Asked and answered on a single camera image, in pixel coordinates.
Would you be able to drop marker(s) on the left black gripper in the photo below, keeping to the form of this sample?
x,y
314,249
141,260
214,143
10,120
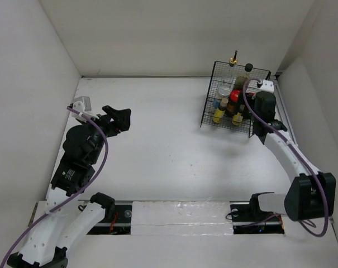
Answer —
x,y
121,116

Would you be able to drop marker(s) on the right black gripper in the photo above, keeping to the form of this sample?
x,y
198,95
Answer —
x,y
245,112

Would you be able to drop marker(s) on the dark sauce bottle black cap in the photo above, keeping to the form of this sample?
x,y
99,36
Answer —
x,y
243,77

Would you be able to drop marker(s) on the red lid sauce jar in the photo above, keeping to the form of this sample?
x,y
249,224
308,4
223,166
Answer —
x,y
233,103

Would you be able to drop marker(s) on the small yellow bottle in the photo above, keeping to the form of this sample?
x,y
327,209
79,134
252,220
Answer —
x,y
220,111
237,119

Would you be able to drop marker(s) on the clear oil bottle gold spout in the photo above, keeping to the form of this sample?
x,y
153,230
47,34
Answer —
x,y
230,72

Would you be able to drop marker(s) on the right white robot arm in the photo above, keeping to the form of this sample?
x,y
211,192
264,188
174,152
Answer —
x,y
312,193

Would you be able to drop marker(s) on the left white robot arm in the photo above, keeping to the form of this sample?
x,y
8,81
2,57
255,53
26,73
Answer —
x,y
49,240

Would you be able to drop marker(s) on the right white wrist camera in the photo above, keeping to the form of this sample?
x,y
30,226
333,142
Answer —
x,y
265,85

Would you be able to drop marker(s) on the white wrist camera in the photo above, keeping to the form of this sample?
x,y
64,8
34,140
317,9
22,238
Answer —
x,y
265,85
80,107

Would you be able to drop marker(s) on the black wire rack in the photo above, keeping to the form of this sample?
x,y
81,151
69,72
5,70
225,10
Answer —
x,y
217,80

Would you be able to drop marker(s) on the aluminium side rail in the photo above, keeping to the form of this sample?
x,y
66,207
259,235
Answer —
x,y
282,111

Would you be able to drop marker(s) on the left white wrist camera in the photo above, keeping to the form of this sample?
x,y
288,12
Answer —
x,y
80,107

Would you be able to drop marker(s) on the black mounting rail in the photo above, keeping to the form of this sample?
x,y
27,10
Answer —
x,y
185,218

